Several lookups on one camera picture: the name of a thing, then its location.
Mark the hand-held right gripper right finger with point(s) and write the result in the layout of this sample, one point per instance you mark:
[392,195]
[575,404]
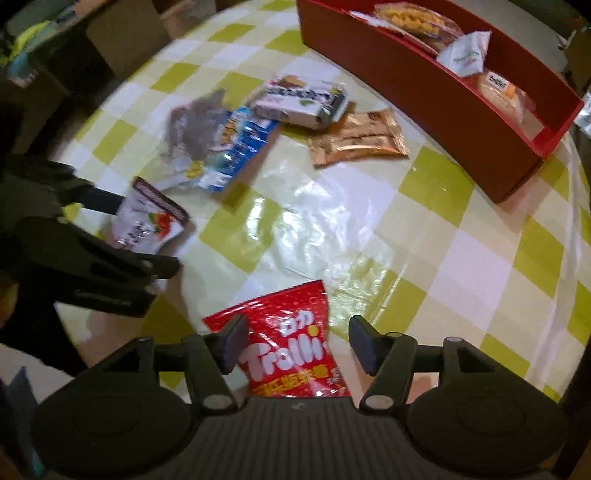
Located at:
[364,344]

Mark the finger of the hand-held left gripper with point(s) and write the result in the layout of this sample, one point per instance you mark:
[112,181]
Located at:
[104,201]
[115,272]

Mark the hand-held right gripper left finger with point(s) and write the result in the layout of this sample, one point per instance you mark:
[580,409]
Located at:
[234,344]

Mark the white packet with tomato print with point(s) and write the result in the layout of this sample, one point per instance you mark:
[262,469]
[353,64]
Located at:
[147,221]

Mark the red gummy packet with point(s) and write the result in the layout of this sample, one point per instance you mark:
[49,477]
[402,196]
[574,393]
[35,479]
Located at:
[286,350]

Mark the clear bag of dark snacks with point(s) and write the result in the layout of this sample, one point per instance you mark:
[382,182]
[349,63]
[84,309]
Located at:
[194,129]

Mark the blue snack packet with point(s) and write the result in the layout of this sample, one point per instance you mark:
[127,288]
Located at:
[240,147]

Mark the golden brown snack packet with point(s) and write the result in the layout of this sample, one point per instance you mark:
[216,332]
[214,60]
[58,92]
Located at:
[358,138]

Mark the green white seaweed packet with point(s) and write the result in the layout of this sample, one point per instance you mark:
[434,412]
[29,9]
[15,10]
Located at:
[300,101]

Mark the red cardboard box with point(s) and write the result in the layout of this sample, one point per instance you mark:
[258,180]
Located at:
[438,101]

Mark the white packet with red label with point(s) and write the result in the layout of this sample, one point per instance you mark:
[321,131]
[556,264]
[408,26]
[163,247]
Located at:
[505,94]

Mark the white grey snack bag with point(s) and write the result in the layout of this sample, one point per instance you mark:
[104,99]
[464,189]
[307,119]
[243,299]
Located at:
[464,53]

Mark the clear bag of fried crackers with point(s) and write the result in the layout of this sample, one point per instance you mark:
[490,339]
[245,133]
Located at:
[415,21]

